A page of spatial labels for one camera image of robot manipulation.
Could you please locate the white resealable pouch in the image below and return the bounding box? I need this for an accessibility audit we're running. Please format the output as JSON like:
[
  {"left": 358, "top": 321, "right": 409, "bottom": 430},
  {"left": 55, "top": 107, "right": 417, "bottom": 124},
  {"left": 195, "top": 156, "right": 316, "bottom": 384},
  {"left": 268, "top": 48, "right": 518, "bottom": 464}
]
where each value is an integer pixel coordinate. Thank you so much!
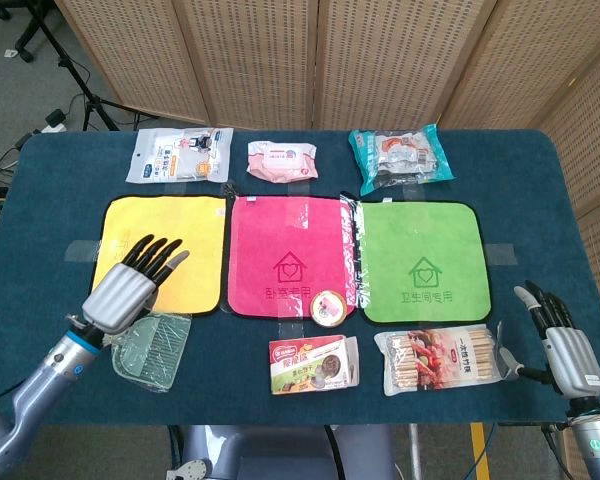
[{"left": 125, "top": 127, "right": 235, "bottom": 185}]

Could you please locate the red green biscuit box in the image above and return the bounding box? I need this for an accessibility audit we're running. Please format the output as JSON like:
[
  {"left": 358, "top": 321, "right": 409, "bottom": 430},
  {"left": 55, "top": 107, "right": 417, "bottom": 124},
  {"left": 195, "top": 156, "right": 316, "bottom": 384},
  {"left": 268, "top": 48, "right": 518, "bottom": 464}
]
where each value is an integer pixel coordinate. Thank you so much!
[{"left": 268, "top": 334, "right": 361, "bottom": 396}]

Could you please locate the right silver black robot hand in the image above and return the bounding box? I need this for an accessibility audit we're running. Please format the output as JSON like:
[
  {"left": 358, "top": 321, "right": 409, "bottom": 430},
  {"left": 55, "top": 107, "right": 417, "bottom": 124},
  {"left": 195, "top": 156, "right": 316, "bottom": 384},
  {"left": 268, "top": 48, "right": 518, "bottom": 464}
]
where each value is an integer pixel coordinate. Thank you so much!
[{"left": 499, "top": 280, "right": 600, "bottom": 400}]

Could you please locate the black office chair base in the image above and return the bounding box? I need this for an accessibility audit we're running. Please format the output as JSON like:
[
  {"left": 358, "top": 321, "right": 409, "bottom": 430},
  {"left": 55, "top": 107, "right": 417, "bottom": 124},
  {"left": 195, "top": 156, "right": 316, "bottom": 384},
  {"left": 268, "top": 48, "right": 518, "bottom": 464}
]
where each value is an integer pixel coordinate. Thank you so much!
[{"left": 0, "top": 0, "right": 41, "bottom": 64}]

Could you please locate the teal snack bag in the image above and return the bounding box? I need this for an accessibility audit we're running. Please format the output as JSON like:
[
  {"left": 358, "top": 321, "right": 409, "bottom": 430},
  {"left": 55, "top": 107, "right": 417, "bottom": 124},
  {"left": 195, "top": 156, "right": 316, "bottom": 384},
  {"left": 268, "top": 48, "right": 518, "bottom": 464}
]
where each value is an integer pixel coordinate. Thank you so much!
[{"left": 348, "top": 123, "right": 455, "bottom": 197}]

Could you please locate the bamboo skewer packet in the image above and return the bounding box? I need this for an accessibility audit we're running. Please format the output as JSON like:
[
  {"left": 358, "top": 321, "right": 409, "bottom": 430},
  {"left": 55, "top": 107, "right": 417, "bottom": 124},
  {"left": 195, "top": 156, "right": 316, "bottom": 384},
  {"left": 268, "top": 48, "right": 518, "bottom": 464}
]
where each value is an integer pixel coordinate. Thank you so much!
[{"left": 373, "top": 322, "right": 516, "bottom": 398}]

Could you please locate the green plastic dustpan in wrap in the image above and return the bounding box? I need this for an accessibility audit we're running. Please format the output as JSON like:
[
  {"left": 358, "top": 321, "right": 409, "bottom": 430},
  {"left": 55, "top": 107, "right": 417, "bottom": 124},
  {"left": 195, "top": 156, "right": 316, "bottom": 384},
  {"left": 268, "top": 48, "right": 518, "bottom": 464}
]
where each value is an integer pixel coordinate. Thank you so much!
[{"left": 102, "top": 312, "right": 193, "bottom": 394}]

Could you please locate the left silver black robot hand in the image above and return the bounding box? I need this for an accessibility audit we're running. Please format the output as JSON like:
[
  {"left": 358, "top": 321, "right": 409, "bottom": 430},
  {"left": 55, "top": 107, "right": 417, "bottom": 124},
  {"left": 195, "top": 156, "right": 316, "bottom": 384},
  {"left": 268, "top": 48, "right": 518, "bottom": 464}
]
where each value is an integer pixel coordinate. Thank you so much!
[{"left": 81, "top": 234, "right": 190, "bottom": 335}]

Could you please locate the white power adapter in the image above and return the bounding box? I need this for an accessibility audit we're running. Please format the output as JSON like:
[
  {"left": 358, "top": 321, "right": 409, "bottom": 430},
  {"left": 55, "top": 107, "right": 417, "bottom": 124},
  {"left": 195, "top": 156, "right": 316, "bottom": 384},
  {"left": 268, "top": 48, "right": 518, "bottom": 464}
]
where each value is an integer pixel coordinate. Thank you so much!
[{"left": 43, "top": 108, "right": 67, "bottom": 134}]

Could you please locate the pink wet wipes pack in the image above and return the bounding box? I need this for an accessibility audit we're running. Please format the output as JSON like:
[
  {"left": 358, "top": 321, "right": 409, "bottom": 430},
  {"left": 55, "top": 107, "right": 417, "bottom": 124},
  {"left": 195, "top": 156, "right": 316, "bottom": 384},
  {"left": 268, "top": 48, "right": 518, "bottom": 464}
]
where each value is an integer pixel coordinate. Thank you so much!
[{"left": 245, "top": 140, "right": 320, "bottom": 182}]

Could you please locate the yellow cloth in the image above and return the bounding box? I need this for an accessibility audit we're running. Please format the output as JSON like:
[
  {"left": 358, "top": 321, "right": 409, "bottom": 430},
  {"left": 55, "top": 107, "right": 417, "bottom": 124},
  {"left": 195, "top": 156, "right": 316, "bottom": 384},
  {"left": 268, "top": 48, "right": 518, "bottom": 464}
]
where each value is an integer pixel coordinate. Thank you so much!
[{"left": 88, "top": 194, "right": 229, "bottom": 317}]

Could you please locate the green cloth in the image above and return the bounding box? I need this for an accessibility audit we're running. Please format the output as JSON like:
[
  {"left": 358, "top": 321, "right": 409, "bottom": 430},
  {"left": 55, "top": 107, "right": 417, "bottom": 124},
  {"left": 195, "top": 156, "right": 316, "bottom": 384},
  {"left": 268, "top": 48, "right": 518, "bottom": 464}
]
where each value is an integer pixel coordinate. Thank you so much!
[{"left": 358, "top": 200, "right": 494, "bottom": 324}]

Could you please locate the dark blue table cover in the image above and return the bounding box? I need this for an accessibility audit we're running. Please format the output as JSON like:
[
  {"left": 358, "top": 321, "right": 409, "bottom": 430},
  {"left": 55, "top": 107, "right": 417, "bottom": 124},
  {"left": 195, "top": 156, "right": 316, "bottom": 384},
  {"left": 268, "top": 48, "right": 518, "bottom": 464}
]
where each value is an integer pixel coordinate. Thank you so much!
[{"left": 0, "top": 128, "right": 594, "bottom": 427}]

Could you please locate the pink cloth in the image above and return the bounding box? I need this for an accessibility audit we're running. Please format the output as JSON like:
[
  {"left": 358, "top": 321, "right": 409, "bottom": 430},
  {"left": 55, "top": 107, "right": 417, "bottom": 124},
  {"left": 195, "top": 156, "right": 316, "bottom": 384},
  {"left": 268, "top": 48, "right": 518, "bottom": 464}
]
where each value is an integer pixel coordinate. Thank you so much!
[{"left": 224, "top": 194, "right": 359, "bottom": 320}]

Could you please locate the small round metal tin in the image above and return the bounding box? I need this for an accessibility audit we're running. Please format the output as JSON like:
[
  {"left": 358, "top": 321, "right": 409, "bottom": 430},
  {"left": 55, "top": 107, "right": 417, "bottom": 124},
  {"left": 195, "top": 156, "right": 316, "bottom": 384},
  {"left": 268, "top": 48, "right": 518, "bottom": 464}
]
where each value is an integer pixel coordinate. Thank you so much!
[{"left": 310, "top": 290, "right": 345, "bottom": 325}]

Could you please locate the crinkled clear tape strip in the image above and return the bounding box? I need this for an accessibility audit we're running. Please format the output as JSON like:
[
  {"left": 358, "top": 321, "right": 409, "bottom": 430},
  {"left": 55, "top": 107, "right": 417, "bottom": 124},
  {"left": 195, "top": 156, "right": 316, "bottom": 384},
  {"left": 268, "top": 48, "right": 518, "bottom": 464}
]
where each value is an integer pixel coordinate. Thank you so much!
[{"left": 338, "top": 192, "right": 369, "bottom": 309}]

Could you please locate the grey robot torso base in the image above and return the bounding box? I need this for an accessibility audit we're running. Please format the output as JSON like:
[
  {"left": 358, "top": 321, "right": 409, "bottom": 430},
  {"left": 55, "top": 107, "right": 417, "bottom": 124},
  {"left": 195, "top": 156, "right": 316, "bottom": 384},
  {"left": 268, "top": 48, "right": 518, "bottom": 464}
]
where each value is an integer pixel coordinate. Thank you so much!
[{"left": 167, "top": 424, "right": 396, "bottom": 480}]

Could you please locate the black tripod stand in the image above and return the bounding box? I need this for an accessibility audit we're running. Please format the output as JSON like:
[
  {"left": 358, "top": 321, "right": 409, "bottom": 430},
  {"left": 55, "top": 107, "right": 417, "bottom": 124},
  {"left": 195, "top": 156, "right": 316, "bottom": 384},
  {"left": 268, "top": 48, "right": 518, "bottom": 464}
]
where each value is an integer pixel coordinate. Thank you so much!
[{"left": 27, "top": 0, "right": 156, "bottom": 132}]

